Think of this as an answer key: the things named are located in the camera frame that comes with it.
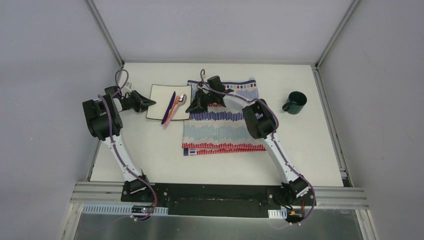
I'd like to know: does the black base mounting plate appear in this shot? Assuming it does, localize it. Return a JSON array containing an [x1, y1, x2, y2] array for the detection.
[[120, 182, 316, 218]]

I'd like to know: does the left white cable duct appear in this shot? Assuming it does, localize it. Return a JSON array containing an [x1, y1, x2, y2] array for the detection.
[[82, 203, 169, 216]]

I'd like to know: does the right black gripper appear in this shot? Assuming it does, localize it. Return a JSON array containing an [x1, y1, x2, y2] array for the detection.
[[186, 90, 216, 116]]

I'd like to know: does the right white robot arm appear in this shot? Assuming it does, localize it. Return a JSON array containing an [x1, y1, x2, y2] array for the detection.
[[186, 69, 315, 205]]

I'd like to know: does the white cable duct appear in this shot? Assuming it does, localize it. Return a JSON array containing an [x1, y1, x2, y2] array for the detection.
[[82, 203, 169, 216], [267, 208, 288, 220]]

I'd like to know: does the right white cable duct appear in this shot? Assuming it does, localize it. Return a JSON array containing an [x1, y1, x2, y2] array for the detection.
[[267, 208, 288, 220]]

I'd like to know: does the dark green mug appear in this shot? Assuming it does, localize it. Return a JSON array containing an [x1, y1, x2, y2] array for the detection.
[[282, 91, 308, 115]]

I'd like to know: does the white square plate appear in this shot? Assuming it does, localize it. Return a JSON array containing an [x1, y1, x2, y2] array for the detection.
[[146, 84, 192, 121]]

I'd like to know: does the orange plastic fork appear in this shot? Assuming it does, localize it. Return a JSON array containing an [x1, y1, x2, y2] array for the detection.
[[163, 95, 186, 127]]

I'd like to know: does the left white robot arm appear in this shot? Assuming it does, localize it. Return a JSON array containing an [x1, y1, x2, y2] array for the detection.
[[82, 86, 156, 203]]

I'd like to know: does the silver spoon pink handle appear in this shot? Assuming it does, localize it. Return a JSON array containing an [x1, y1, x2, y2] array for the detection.
[[164, 94, 188, 128]]

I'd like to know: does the patterned cloth napkin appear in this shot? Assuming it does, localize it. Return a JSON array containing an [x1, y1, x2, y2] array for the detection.
[[181, 78, 267, 157]]

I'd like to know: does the dark blue plastic knife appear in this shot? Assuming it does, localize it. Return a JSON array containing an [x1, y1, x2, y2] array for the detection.
[[161, 91, 176, 125]]

